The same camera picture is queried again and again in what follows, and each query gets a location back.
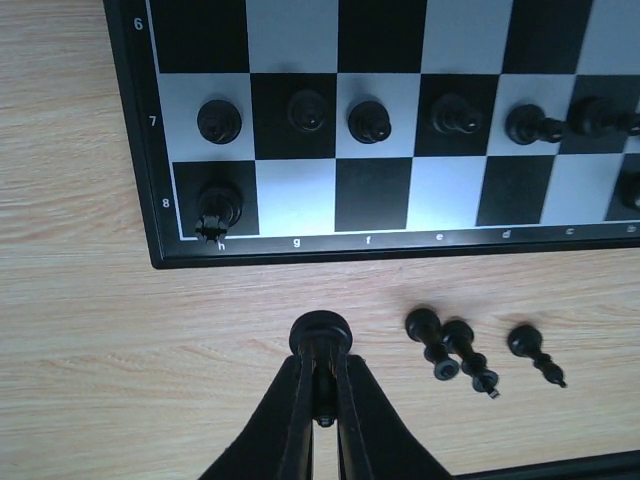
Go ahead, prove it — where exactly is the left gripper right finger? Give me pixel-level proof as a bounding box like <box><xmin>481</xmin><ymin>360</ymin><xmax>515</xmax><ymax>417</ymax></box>
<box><xmin>335</xmin><ymin>353</ymin><xmax>453</xmax><ymax>480</ymax></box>

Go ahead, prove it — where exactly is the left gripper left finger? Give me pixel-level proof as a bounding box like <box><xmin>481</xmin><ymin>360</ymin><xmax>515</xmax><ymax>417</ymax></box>
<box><xmin>201</xmin><ymin>349</ymin><xmax>314</xmax><ymax>480</ymax></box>

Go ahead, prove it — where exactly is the black chess piece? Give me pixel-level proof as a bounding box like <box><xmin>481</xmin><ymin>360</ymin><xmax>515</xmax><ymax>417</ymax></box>
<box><xmin>505</xmin><ymin>104</ymin><xmax>566</xmax><ymax>145</ymax></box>
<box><xmin>430</xmin><ymin>94</ymin><xmax>484</xmax><ymax>135</ymax></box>
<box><xmin>441</xmin><ymin>319</ymin><xmax>500</xmax><ymax>399</ymax></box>
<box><xmin>195</xmin><ymin>181</ymin><xmax>244</xmax><ymax>243</ymax></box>
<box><xmin>197</xmin><ymin>99</ymin><xmax>242</xmax><ymax>145</ymax></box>
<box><xmin>619</xmin><ymin>171</ymin><xmax>640</xmax><ymax>211</ymax></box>
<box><xmin>507</xmin><ymin>324</ymin><xmax>567</xmax><ymax>388</ymax></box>
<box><xmin>287</xmin><ymin>89</ymin><xmax>328</xmax><ymax>133</ymax></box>
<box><xmin>347</xmin><ymin>100</ymin><xmax>392</xmax><ymax>144</ymax></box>
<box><xmin>289</xmin><ymin>310</ymin><xmax>353</xmax><ymax>428</ymax></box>
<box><xmin>405</xmin><ymin>307</ymin><xmax>460</xmax><ymax>381</ymax></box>

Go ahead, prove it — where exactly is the black pawn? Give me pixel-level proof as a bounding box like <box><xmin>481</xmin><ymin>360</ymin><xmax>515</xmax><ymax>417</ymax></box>
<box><xmin>568</xmin><ymin>96</ymin><xmax>639</xmax><ymax>138</ymax></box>

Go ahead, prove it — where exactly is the black and silver chessboard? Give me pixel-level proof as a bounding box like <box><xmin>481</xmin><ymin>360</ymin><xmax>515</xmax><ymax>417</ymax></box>
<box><xmin>104</xmin><ymin>0</ymin><xmax>639</xmax><ymax>269</ymax></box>

